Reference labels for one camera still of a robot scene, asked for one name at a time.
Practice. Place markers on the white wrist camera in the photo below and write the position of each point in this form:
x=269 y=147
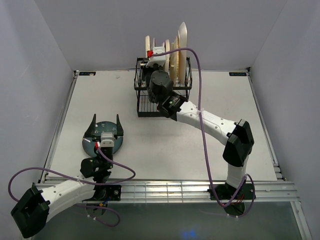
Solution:
x=153 y=57
x=105 y=140

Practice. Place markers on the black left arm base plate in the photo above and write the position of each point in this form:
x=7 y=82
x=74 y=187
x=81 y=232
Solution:
x=111 y=193

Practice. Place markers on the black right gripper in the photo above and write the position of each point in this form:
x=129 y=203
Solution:
x=154 y=67

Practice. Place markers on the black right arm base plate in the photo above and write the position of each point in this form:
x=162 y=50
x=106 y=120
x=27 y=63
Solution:
x=225 y=192

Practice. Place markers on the aluminium front frame rail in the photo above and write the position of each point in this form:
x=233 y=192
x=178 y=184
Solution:
x=147 y=192

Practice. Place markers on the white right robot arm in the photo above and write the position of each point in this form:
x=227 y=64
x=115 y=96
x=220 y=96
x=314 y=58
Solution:
x=236 y=137

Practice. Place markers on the red plate blue flower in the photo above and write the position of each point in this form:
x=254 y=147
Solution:
x=153 y=43

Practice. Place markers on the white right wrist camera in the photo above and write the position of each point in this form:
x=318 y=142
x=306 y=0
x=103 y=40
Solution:
x=153 y=57

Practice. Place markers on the dark teal round plate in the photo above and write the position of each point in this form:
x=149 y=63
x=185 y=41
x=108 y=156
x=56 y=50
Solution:
x=104 y=130

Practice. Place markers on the woven bamboo square tray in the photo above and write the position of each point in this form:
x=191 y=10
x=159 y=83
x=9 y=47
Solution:
x=174 y=60

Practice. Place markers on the black wire dish rack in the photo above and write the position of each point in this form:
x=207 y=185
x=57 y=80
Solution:
x=146 y=109

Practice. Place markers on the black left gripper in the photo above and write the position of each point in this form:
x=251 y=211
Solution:
x=90 y=132

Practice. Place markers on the cream plate blue top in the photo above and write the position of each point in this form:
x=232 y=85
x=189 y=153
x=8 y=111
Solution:
x=147 y=45

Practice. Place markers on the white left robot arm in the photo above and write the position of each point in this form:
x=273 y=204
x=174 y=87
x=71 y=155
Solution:
x=37 y=206

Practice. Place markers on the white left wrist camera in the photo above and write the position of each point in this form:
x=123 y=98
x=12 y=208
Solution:
x=105 y=140

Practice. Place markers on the cream pink floral plate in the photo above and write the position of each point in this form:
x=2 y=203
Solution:
x=167 y=46

